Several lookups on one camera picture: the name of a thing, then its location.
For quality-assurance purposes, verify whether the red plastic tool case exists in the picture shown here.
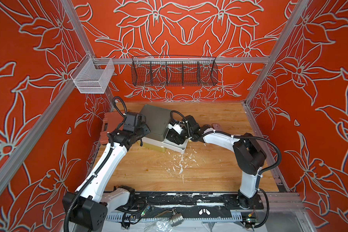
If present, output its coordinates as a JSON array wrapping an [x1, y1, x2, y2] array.
[[99, 112, 122, 145]]

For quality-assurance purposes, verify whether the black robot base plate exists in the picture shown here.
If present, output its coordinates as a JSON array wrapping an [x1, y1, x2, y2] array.
[[106, 191, 267, 223]]

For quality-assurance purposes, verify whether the black wire wall basket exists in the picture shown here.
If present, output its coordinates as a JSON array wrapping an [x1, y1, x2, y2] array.
[[131, 55, 219, 87]]

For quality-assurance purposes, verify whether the white drawer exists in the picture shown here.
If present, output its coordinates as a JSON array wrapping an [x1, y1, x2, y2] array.
[[160, 139, 189, 154]]

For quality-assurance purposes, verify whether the metal cylindrical fitting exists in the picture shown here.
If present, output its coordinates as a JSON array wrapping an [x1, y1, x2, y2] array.
[[169, 213, 184, 227]]

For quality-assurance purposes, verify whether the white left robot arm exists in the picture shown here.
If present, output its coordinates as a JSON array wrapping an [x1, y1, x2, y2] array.
[[62, 107, 150, 232]]

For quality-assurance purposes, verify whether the white mesh wall basket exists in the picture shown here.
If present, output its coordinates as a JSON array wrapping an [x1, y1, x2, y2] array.
[[71, 53, 115, 94]]

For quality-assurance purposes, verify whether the white pink computer mouse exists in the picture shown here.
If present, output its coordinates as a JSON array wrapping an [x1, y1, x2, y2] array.
[[212, 123, 223, 131]]

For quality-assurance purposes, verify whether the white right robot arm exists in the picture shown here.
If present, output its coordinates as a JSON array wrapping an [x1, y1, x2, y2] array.
[[167, 110, 282, 209]]

